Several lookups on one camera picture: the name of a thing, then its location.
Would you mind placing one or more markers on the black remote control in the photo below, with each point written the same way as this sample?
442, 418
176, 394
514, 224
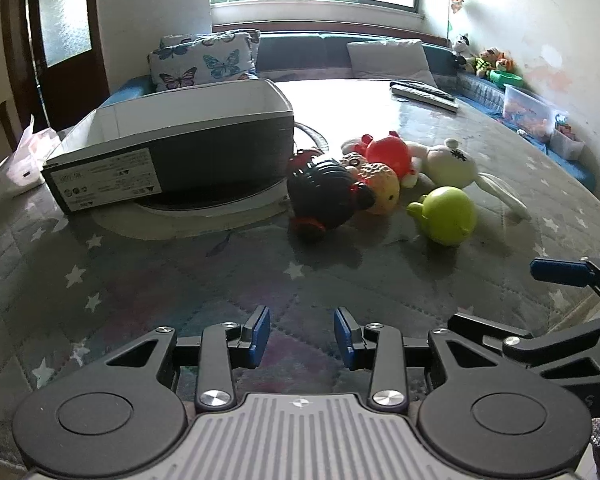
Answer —
420, 87

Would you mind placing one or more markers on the clear plastic storage tub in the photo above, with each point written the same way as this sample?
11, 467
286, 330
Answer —
527, 110

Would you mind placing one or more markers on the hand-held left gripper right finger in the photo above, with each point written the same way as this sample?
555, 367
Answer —
344, 337

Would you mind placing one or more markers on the orange toy on stick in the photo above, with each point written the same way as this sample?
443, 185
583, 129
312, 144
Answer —
455, 5

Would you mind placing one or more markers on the blue sofa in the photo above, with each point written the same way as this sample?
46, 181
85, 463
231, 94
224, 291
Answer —
300, 52

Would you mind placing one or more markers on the small clear plastic box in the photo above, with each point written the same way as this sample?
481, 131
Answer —
567, 140

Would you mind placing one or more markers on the white plush rabbit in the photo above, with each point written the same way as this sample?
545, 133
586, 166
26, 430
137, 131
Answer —
450, 162

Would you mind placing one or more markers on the dark wooden glass door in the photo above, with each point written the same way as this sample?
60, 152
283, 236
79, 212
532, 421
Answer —
20, 35

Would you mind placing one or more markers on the white plastic bag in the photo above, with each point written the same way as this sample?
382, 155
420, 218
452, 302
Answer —
32, 155

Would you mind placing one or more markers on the tan textured duck toy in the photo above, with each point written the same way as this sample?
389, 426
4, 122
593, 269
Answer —
382, 187

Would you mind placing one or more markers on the panda plush toy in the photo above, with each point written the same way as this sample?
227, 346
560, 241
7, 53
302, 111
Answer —
461, 50

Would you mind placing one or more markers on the red plush toy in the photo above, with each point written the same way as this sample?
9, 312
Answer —
387, 155

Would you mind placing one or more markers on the black chicken toy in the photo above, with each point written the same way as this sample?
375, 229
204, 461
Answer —
325, 185

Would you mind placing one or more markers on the green round toy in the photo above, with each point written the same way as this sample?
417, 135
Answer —
447, 215

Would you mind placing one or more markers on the grey remote control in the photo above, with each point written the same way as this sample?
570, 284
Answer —
430, 99

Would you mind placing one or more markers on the grey cardboard box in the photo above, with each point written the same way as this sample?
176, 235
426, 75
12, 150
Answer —
205, 160

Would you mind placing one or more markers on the plain white pillow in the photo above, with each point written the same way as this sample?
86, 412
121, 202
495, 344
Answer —
390, 60

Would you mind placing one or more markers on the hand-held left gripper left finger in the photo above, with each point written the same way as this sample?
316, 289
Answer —
258, 335

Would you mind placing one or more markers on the green bowl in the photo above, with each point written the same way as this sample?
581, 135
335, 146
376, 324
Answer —
505, 79

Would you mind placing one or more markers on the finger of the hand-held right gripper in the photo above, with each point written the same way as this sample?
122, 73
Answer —
560, 270
555, 345

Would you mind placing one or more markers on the butterfly print pillow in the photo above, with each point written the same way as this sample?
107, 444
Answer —
252, 37
200, 62

